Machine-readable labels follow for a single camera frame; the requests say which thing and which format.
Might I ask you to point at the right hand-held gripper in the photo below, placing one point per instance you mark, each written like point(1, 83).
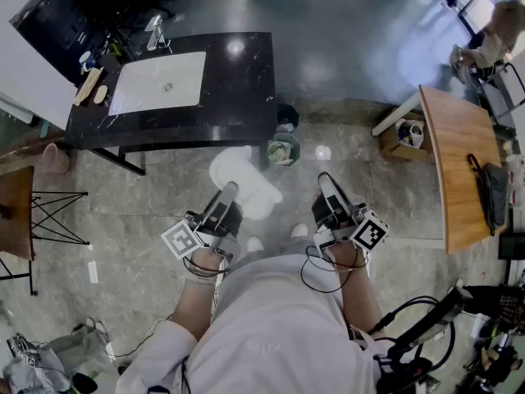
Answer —
point(340, 220)

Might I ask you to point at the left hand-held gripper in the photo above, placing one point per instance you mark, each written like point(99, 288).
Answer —
point(221, 224)

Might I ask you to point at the white irregular plastic piece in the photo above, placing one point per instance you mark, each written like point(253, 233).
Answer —
point(250, 179)

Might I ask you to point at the person's left forearm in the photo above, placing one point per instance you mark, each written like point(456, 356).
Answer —
point(197, 306)

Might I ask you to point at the person's right forearm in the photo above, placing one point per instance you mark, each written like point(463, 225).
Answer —
point(357, 285)

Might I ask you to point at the person's white shoe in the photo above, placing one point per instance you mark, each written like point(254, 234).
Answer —
point(255, 244)
point(299, 231)

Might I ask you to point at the green waste bin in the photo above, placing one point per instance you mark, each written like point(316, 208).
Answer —
point(283, 150)

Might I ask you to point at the cardboard box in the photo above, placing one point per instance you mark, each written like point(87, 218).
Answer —
point(393, 146)

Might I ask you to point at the black waste bin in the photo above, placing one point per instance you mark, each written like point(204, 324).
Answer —
point(287, 115)

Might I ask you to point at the white wristband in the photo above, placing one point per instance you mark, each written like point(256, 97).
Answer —
point(201, 280)

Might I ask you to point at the white plastic bag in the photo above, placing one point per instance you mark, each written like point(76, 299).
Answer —
point(412, 131)

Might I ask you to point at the black marble washstand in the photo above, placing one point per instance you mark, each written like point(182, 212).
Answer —
point(238, 88)

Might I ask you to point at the white sink basin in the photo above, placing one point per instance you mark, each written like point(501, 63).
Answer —
point(156, 84)

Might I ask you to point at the curved wooden desk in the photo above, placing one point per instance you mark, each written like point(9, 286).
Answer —
point(459, 146)

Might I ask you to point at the person's white shirt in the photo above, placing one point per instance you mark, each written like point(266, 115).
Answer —
point(270, 331)

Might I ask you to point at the black bag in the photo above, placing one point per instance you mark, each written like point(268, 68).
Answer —
point(492, 195)

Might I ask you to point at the black mounting pole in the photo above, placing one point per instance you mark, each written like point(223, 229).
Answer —
point(426, 326)

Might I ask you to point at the chrome faucet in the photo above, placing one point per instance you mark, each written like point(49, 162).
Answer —
point(155, 33)

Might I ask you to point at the pink bucket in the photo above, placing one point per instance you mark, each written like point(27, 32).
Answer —
point(55, 160)

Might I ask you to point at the beige wooden tray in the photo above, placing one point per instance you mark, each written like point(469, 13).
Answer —
point(87, 86)

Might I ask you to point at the white and blue mug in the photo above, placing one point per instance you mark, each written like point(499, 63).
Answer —
point(87, 60)

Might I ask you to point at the grey platform trolley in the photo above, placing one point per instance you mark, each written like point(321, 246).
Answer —
point(502, 97)

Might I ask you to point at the plaid cloth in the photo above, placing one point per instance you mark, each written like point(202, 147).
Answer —
point(512, 306)

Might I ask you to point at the black equipment cabinet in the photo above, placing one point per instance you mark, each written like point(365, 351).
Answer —
point(53, 27)

